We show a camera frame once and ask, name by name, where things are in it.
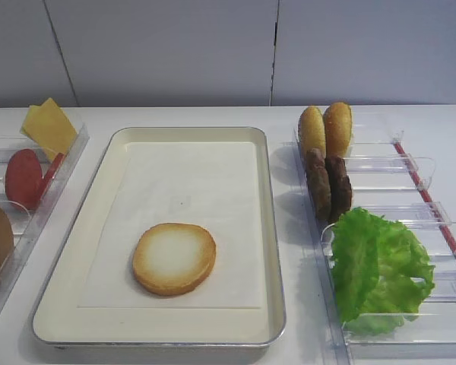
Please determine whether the toasted bread slice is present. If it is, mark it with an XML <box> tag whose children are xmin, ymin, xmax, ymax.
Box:
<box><xmin>132</xmin><ymin>223</ymin><xmax>217</xmax><ymax>297</ymax></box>

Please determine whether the brown meat patty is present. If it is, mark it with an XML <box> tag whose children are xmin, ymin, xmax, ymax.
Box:
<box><xmin>325</xmin><ymin>156</ymin><xmax>353</xmax><ymax>224</ymax></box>
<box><xmin>306</xmin><ymin>148</ymin><xmax>331</xmax><ymax>221</ymax></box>

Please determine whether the red tomato slice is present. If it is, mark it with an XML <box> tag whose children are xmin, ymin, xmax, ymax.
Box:
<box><xmin>34</xmin><ymin>153</ymin><xmax>65</xmax><ymax>208</ymax></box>
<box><xmin>5</xmin><ymin>148</ymin><xmax>43</xmax><ymax>210</ymax></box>

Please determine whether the green lettuce leaf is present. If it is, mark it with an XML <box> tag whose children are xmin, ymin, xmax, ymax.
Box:
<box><xmin>331</xmin><ymin>208</ymin><xmax>435</xmax><ymax>335</ymax></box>

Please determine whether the yellow cheese slice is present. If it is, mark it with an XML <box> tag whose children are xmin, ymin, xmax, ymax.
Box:
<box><xmin>20</xmin><ymin>105</ymin><xmax>40</xmax><ymax>136</ymax></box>
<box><xmin>27</xmin><ymin>98</ymin><xmax>78</xmax><ymax>162</ymax></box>

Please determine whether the white paper tray liner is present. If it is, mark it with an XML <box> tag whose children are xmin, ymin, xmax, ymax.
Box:
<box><xmin>80</xmin><ymin>142</ymin><xmax>263</xmax><ymax>309</ymax></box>

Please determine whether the golden bun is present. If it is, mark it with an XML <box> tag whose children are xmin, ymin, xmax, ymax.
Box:
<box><xmin>298</xmin><ymin>106</ymin><xmax>326</xmax><ymax>157</ymax></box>
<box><xmin>323</xmin><ymin>102</ymin><xmax>353</xmax><ymax>157</ymax></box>

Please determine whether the clear acrylic right food rack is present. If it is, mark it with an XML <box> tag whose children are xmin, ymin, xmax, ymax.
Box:
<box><xmin>292</xmin><ymin>124</ymin><xmax>456</xmax><ymax>364</ymax></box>

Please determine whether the clear acrylic food rack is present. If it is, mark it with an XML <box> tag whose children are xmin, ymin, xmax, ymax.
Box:
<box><xmin>292</xmin><ymin>124</ymin><xmax>456</xmax><ymax>364</ymax></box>
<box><xmin>0</xmin><ymin>122</ymin><xmax>90</xmax><ymax>314</ymax></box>

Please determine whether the clear acrylic left food rack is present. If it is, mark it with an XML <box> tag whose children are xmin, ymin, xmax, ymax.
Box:
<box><xmin>0</xmin><ymin>122</ymin><xmax>90</xmax><ymax>314</ymax></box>

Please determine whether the cream metal tray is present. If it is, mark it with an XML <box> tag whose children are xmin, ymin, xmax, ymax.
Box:
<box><xmin>32</xmin><ymin>127</ymin><xmax>286</xmax><ymax>348</ymax></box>

